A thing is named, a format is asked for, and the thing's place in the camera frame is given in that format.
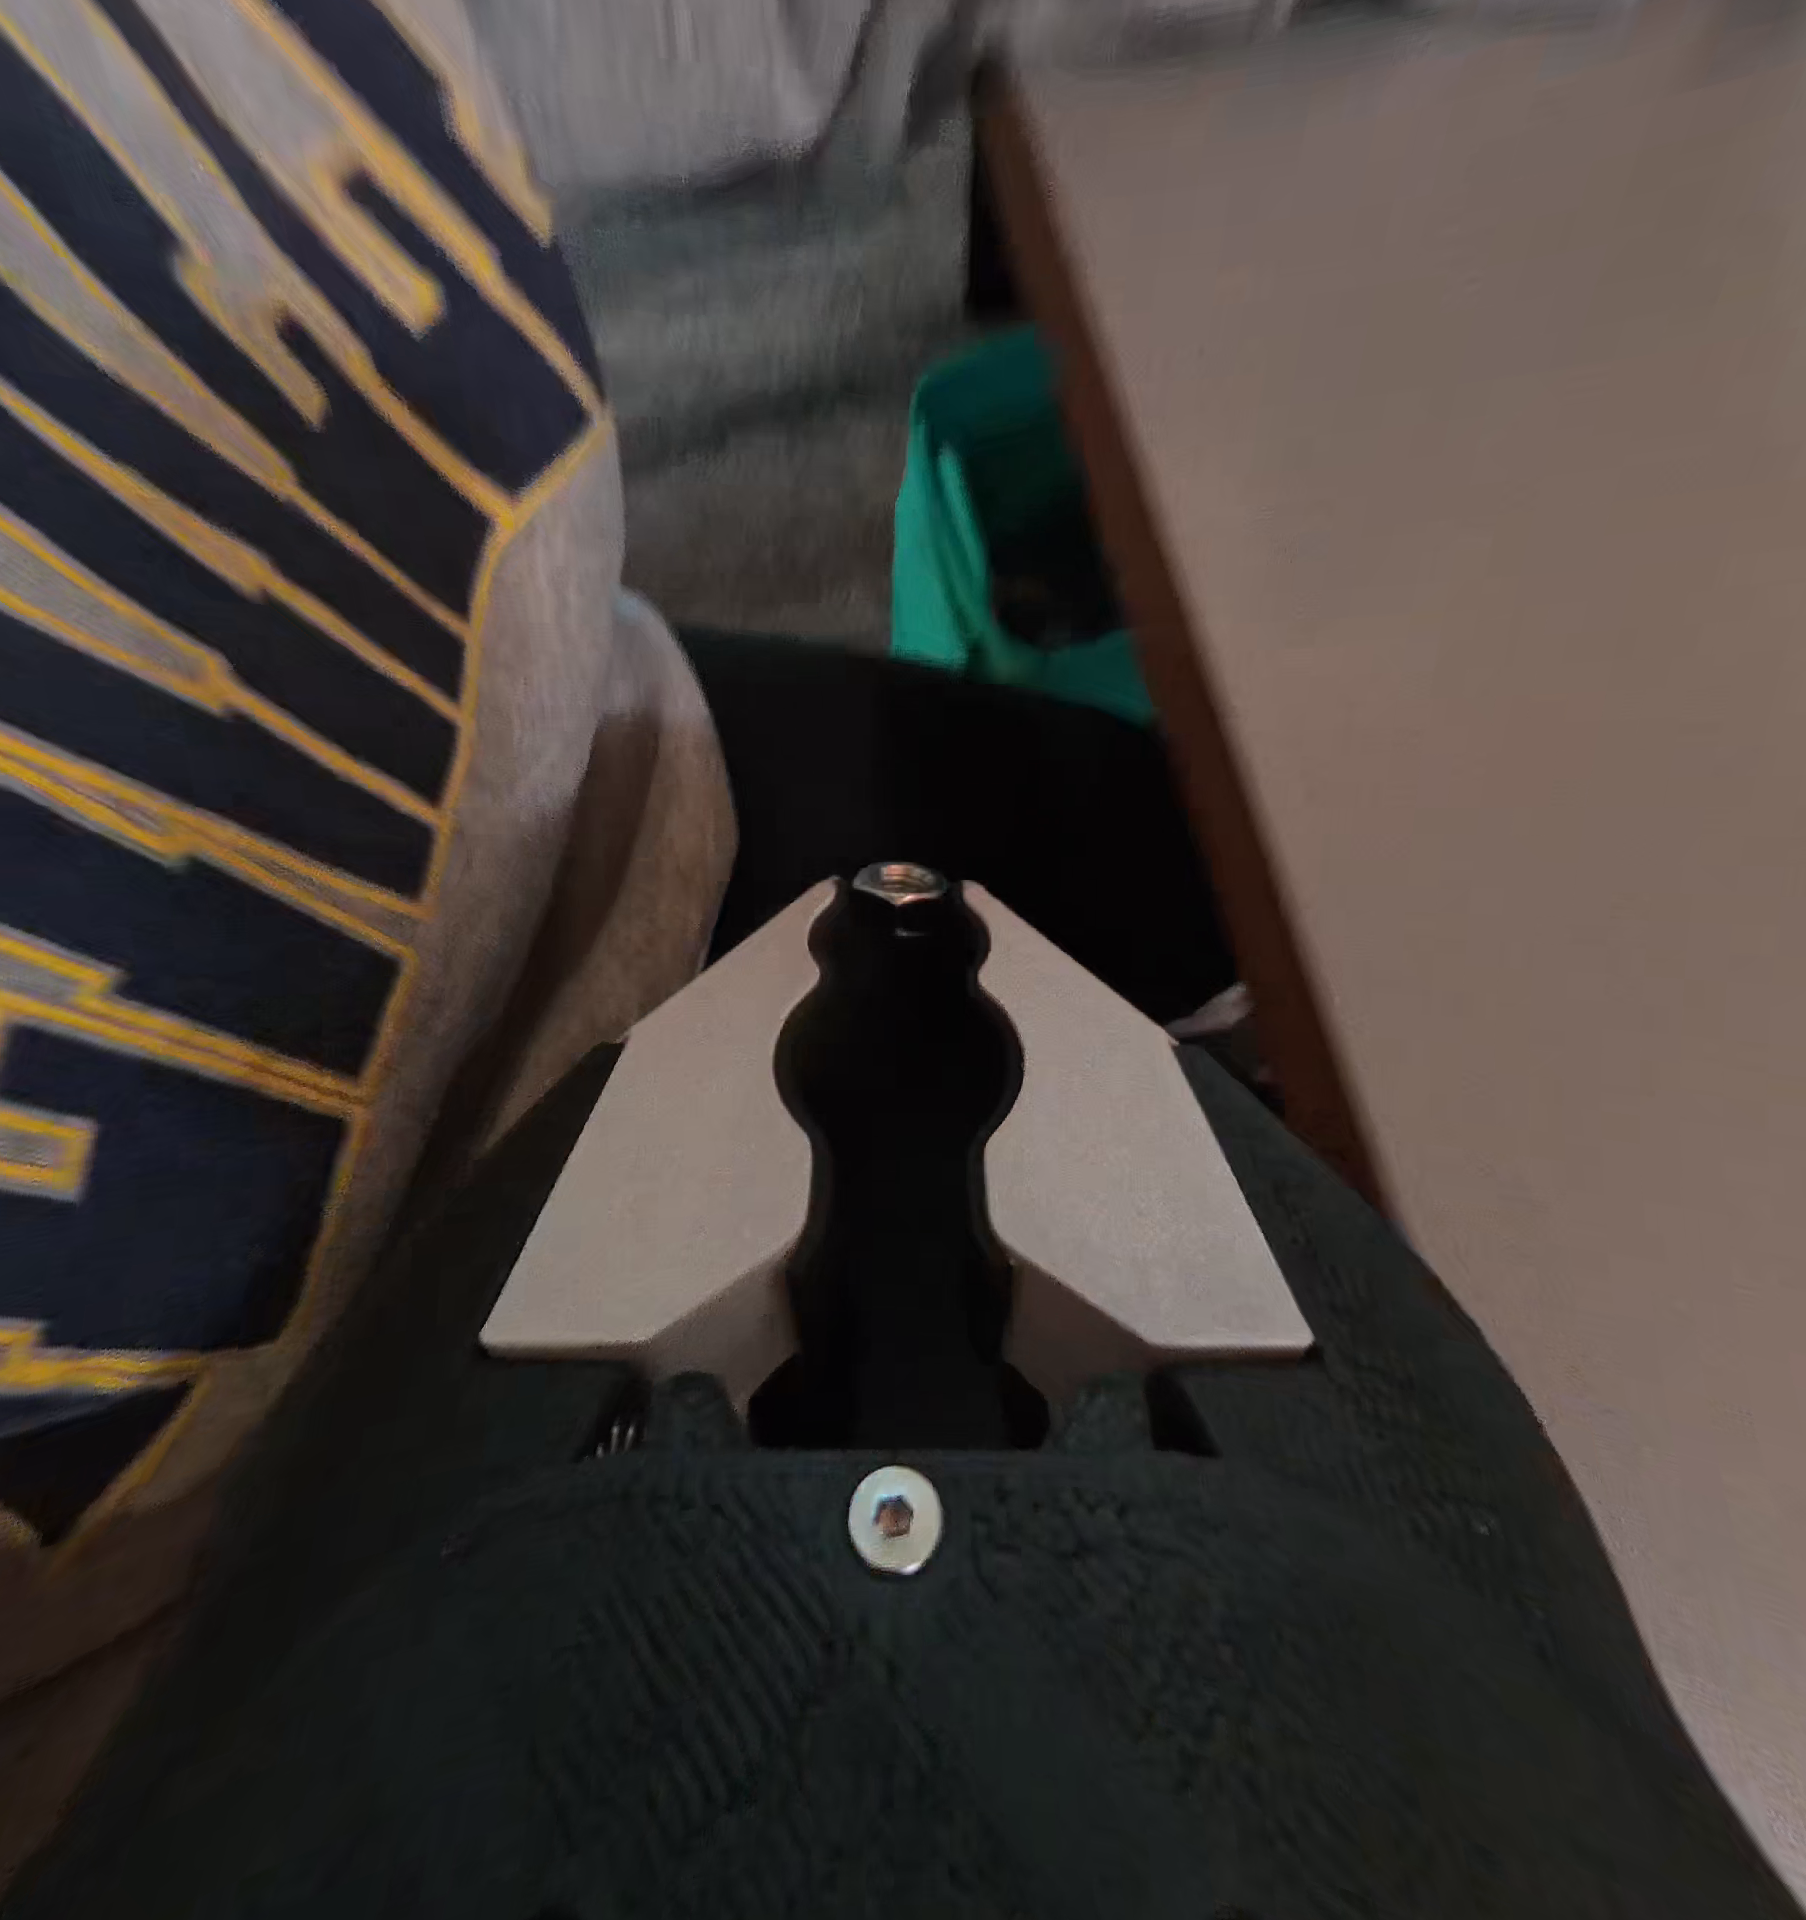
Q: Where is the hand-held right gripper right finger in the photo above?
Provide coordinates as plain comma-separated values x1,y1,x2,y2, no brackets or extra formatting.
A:
948,882,1318,1447

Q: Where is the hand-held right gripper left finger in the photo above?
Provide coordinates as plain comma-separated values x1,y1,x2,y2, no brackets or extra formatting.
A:
480,882,860,1447

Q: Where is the steel hex nut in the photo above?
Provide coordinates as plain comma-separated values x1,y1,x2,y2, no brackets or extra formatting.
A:
847,857,964,933

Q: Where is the grey sweatshirt with navy letters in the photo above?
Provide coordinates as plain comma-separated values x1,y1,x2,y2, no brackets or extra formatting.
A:
0,0,740,1772

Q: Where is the teal plastic bin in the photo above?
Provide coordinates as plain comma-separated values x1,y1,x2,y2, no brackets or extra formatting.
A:
889,322,1159,727

